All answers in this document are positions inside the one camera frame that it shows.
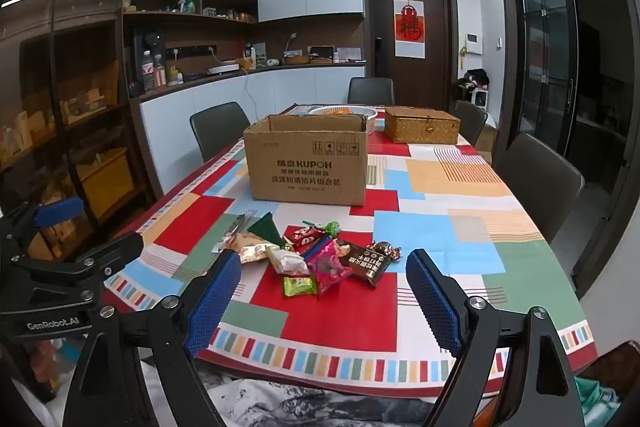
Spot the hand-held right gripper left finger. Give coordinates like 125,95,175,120
62,249,242,427

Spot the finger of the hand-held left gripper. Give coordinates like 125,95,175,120
0,197,85,260
0,232,145,308

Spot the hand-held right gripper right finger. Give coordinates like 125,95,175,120
406,249,586,427

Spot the brown foil candy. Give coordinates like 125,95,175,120
367,241,403,264

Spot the red heart-print snack packet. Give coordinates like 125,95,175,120
284,227,326,253

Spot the brown cardboard box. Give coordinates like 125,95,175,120
243,113,369,206

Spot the yellow plastic crate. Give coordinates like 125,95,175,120
75,147,136,219

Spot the beige snack packet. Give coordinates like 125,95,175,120
220,232,281,264

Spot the clear striped packet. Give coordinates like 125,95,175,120
214,213,252,253

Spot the dark brown snack packet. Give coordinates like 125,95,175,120
337,239,391,289

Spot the cream snack packet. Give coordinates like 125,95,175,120
265,247,311,279

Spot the colourful patchwork tablecloth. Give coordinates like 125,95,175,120
102,104,598,388

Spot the small green snack packet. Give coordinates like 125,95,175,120
282,276,319,298

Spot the green triangular snack packet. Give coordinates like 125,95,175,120
247,212,286,251

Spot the pink snack packet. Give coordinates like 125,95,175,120
307,239,353,296

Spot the blue stick packet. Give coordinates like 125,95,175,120
300,234,333,261

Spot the green lollipop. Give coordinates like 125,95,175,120
301,219,341,239

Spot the glass display cabinet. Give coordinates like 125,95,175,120
0,0,153,268

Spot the grey printed cloth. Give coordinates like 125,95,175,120
140,354,451,427

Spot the grey dining chair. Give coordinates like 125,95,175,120
189,102,251,164
492,133,586,245
454,99,489,148
347,77,396,106

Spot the clear plastic bottle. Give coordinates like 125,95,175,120
142,51,156,94

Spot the woven rattan lidded box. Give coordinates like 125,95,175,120
384,106,461,145

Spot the white plastic fruit basket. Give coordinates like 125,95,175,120
308,105,378,136

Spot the white base cabinet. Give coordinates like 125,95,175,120
130,59,368,200

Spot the white rack with bags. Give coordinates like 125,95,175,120
456,68,491,108

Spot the dark wooden door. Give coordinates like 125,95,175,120
363,0,457,112

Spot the black framed glass door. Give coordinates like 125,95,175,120
497,0,640,293

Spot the red and white wall calendar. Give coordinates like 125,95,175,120
394,0,426,58

